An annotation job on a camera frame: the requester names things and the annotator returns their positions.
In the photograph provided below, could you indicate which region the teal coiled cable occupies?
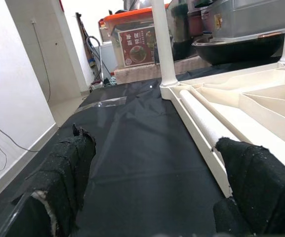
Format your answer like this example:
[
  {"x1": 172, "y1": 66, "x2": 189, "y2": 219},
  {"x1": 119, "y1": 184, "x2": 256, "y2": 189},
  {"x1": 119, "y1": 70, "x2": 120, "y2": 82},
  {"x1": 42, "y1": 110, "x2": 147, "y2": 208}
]
[{"x1": 104, "y1": 76, "x2": 118, "y2": 87}]

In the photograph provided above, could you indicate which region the white cabinet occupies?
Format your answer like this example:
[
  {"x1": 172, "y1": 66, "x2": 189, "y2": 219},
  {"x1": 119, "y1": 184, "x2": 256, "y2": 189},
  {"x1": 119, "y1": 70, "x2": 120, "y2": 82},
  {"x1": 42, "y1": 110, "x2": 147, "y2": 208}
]
[{"x1": 92, "y1": 41, "x2": 120, "y2": 82}]

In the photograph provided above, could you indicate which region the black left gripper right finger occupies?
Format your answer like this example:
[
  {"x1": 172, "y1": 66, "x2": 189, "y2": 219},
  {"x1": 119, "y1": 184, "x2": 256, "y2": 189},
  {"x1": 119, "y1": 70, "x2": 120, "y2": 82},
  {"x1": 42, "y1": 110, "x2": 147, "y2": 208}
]
[{"x1": 212, "y1": 137, "x2": 285, "y2": 237}]

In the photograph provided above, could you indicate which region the clear plastic storage box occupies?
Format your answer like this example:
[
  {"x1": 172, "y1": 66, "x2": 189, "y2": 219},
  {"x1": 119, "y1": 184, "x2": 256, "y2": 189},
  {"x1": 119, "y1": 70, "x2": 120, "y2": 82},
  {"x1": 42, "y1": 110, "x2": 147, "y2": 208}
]
[{"x1": 201, "y1": 0, "x2": 285, "y2": 40}]

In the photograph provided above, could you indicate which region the white plastic children table top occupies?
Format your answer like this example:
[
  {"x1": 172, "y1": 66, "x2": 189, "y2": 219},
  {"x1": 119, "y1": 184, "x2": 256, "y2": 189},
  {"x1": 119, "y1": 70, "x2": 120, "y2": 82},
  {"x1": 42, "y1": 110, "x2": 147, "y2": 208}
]
[{"x1": 159, "y1": 61, "x2": 285, "y2": 199}]

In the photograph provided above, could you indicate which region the black tablecloth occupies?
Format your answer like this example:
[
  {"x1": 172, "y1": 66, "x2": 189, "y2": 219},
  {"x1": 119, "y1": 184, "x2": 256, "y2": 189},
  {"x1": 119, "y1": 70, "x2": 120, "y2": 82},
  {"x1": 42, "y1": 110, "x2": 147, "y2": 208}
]
[{"x1": 0, "y1": 63, "x2": 284, "y2": 237}]

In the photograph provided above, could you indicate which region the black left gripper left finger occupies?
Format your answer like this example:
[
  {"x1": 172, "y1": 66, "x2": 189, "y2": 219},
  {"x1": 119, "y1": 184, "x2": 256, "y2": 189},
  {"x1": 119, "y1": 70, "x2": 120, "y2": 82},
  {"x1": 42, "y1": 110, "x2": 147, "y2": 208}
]
[{"x1": 7, "y1": 123, "x2": 97, "y2": 237}]

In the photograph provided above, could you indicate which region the beige cloth covered bench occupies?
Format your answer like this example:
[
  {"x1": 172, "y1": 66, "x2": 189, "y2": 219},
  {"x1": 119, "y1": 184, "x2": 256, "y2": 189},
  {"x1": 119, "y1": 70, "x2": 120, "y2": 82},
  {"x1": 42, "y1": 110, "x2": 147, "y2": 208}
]
[{"x1": 114, "y1": 55, "x2": 211, "y2": 83}]

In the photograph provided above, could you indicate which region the clear tape strip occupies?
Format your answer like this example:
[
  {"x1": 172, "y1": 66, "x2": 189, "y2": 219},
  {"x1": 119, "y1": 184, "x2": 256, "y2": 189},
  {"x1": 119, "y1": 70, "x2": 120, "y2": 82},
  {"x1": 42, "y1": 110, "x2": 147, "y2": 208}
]
[{"x1": 79, "y1": 97, "x2": 128, "y2": 109}]

